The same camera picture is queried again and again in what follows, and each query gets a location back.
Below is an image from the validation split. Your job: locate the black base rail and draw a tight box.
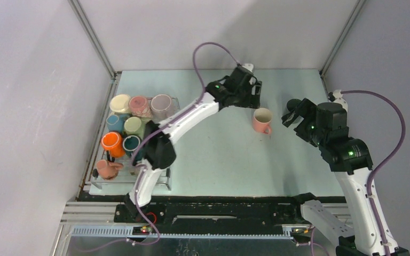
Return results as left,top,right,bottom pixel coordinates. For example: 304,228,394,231
114,196,310,236

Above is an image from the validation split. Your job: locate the grey cable tray strip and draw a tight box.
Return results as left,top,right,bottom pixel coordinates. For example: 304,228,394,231
71,226,294,240

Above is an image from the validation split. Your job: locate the pink mug white inside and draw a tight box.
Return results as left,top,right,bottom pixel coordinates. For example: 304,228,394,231
252,108,273,135

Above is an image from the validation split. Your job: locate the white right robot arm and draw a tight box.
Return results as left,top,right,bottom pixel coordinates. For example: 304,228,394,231
282,98,410,255

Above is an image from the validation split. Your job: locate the metal wire dish rack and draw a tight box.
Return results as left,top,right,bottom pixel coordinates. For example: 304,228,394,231
84,97,180,196

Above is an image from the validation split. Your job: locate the cream mug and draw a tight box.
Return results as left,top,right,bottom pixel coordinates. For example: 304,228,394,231
109,94,131,114

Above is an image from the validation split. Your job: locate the pink patterned mug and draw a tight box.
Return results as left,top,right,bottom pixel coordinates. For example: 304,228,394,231
128,95,153,118

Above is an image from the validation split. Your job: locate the light blue mug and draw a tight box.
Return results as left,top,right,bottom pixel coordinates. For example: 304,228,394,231
106,114,131,134

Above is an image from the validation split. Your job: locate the light green mug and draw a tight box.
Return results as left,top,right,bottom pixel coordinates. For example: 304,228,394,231
123,116,146,139

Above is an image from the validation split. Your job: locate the dark grey mug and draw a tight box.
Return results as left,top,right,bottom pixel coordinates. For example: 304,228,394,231
286,99,302,113

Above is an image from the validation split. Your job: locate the dark teal mug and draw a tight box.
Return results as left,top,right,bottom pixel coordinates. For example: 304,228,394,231
123,134,144,162

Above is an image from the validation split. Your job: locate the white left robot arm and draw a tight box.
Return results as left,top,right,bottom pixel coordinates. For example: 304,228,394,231
124,63,262,222

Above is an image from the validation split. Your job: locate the orange mug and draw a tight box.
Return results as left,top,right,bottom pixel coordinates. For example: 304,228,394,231
100,132,125,158

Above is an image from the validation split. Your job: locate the lilac mug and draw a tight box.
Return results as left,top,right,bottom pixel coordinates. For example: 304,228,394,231
150,94,175,122

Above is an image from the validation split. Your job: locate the salmon pink pitcher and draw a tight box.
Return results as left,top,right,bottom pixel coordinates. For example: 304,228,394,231
96,159,124,180

